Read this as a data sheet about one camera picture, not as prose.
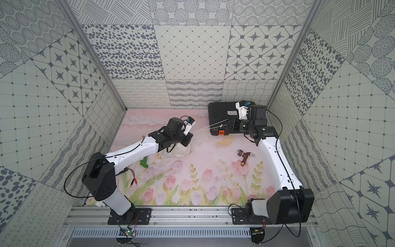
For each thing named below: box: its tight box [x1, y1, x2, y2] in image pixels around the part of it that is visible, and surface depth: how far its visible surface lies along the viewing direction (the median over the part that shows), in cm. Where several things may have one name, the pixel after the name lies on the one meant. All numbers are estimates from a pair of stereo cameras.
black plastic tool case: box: [208, 101, 247, 136], surface depth 103 cm
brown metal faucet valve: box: [237, 149, 255, 167], surface depth 95 cm
